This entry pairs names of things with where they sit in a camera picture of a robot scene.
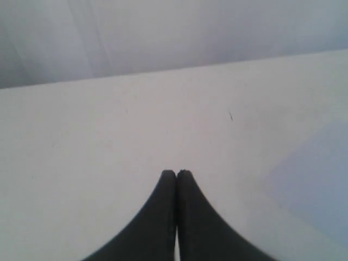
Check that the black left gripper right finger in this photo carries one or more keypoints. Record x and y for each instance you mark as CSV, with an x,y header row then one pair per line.
x,y
202,232

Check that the white paper sheet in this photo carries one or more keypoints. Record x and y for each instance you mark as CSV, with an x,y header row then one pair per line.
x,y
312,181

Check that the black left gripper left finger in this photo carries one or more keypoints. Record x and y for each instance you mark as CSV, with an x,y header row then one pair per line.
x,y
151,234

